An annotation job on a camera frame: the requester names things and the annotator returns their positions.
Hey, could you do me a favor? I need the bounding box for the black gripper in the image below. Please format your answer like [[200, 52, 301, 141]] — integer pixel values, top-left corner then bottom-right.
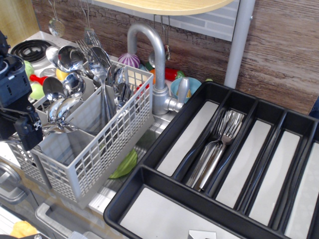
[[0, 54, 43, 151]]

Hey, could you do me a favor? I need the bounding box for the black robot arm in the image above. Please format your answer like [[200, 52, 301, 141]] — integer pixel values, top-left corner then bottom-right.
[[0, 33, 42, 151]]

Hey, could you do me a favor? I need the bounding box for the grey plastic cutlery basket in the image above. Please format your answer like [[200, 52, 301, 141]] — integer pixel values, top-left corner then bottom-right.
[[9, 66, 154, 208]]

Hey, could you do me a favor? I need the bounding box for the stack of forks in tray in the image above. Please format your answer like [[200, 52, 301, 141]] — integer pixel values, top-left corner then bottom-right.
[[186, 110, 245, 191]]

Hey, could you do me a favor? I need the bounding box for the black cutlery tray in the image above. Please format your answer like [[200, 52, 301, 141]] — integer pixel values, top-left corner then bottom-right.
[[103, 82, 319, 239]]

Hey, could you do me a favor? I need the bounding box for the silver spoon lower left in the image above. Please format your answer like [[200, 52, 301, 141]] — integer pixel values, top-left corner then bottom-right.
[[42, 93, 82, 134]]

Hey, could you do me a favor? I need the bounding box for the light green toy fruit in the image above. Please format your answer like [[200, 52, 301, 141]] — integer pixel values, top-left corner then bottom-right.
[[29, 83, 44, 100]]

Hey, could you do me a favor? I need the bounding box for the green toy cabbage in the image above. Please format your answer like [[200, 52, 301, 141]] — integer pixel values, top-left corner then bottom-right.
[[24, 60, 34, 77]]

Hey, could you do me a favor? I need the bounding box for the yellow toy fruit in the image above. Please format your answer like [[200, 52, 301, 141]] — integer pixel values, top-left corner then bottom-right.
[[55, 69, 69, 82]]

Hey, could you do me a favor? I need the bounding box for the black stove coil burner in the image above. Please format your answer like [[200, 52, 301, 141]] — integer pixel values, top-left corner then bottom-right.
[[11, 40, 52, 58]]

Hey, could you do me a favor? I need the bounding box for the large silver ladle spoon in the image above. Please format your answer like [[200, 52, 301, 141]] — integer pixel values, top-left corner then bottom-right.
[[58, 46, 94, 80]]

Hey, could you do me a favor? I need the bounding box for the large silver serving spoon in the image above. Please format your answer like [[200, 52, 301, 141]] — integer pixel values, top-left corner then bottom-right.
[[88, 46, 114, 121]]

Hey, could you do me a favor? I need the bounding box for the green toy leaf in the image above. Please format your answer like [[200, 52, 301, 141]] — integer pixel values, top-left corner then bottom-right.
[[109, 149, 138, 179]]

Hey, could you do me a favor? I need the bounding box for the hanging perforated skimmer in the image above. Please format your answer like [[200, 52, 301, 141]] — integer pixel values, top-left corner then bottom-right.
[[48, 0, 65, 38]]

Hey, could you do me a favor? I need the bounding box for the hanging slotted spatula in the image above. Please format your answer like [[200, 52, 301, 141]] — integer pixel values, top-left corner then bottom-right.
[[80, 0, 102, 47]]

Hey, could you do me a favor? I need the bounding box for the purple toy onion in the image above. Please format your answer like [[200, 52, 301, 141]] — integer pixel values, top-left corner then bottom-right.
[[118, 53, 140, 68]]

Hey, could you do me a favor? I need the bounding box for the silver sink faucet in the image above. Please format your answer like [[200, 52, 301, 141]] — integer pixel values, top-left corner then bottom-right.
[[127, 22, 190, 115]]

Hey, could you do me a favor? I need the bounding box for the red toy pepper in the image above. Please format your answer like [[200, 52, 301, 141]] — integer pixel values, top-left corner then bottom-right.
[[164, 68, 178, 81]]

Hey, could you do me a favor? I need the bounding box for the light blue toy cup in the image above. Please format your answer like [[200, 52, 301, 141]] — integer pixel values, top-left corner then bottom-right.
[[170, 76, 202, 104]]

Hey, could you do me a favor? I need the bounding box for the grey metal pole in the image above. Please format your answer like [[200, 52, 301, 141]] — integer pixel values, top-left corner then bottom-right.
[[224, 0, 256, 89]]

